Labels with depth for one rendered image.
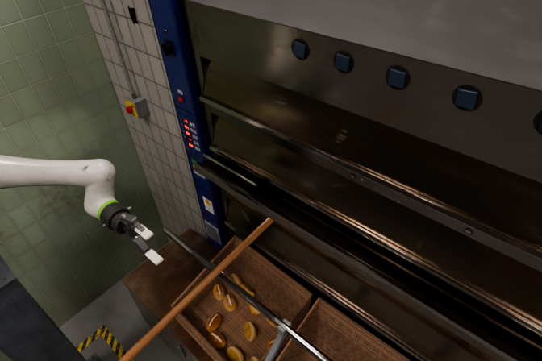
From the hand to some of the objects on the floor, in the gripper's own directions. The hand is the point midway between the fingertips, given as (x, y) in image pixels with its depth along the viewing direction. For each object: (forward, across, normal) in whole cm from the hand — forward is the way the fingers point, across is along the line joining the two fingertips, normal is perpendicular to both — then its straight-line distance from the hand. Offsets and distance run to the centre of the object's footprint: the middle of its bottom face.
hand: (153, 248), depth 127 cm
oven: (+55, +148, -150) cm, 218 cm away
